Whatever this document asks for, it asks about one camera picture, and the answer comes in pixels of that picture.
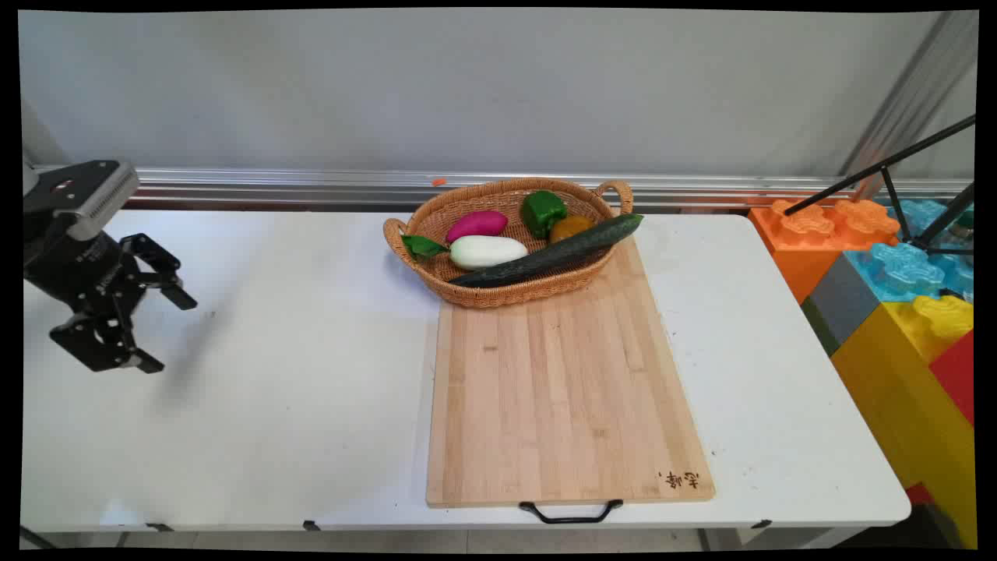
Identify slanted aluminium post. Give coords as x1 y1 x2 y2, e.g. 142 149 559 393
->
840 12 978 180

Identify aluminium rail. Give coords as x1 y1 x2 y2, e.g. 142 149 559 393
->
31 165 974 213

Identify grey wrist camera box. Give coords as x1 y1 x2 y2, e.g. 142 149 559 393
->
23 160 141 242

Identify white toy eggplant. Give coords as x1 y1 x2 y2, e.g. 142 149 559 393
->
401 234 530 272

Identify woven wicker basket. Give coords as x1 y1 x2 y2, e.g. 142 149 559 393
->
382 178 635 309

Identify large red toy block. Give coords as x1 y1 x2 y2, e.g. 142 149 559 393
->
928 330 977 429

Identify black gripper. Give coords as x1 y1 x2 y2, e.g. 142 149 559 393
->
23 214 198 374

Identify yellow toy bell pepper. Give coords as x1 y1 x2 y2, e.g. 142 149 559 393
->
549 216 595 245

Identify light blue toy block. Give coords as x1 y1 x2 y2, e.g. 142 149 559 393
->
844 198 977 305

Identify black tripod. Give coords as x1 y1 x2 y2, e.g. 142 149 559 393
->
784 115 977 302

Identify purple toy eggplant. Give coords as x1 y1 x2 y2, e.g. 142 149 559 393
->
446 210 509 245

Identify yellow toy block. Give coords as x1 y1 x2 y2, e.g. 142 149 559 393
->
830 295 978 548

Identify green toy bell pepper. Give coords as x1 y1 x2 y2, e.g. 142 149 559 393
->
520 190 569 240

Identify orange toy block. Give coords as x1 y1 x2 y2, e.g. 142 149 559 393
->
748 199 902 305

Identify dark green toy cucumber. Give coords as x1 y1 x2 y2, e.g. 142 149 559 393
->
448 213 645 289

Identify wooden cutting board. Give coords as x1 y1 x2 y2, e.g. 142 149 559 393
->
425 234 717 524

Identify grey toy block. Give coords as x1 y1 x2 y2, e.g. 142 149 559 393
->
801 251 886 358

